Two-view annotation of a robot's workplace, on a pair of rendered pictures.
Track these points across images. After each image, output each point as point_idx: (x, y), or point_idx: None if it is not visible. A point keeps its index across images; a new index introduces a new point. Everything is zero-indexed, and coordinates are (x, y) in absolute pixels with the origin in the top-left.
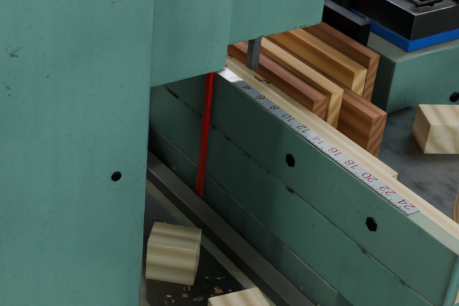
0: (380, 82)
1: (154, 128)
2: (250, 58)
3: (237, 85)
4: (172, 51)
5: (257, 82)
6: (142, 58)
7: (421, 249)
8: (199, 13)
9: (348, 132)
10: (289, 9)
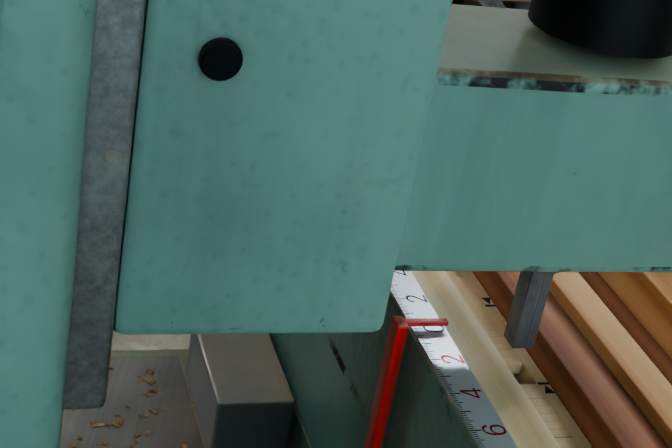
0: None
1: (300, 421)
2: (515, 319)
3: (449, 379)
4: (211, 249)
5: (513, 384)
6: (26, 242)
7: None
8: (309, 158)
9: None
10: (627, 217)
